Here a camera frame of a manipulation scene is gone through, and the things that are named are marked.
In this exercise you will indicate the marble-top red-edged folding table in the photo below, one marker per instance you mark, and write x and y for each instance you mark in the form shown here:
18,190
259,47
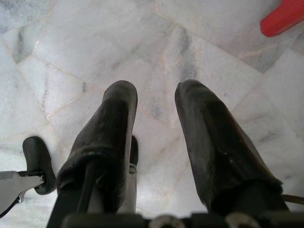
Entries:
280,19

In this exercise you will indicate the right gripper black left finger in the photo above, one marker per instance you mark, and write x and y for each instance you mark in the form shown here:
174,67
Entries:
107,133

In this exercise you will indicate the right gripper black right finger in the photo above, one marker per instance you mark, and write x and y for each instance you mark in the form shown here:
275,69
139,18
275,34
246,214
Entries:
213,142

